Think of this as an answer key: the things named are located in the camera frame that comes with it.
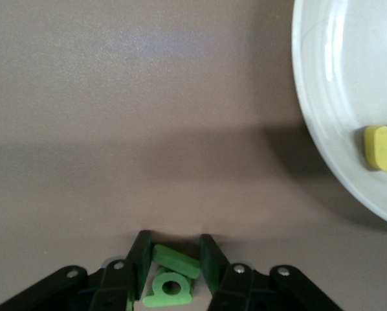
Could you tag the beige brown plate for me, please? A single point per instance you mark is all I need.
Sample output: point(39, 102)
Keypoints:
point(349, 81)

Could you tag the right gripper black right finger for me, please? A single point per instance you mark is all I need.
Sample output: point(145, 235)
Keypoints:
point(245, 291)

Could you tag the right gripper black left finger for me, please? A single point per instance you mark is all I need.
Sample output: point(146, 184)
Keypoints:
point(109, 288)

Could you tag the yellow foam letter n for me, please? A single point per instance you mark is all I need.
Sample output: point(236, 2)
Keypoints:
point(379, 152)

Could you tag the green foam letter l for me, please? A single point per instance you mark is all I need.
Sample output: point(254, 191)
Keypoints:
point(177, 260)

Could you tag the green foam letter b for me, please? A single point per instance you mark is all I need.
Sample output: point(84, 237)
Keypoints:
point(154, 299)

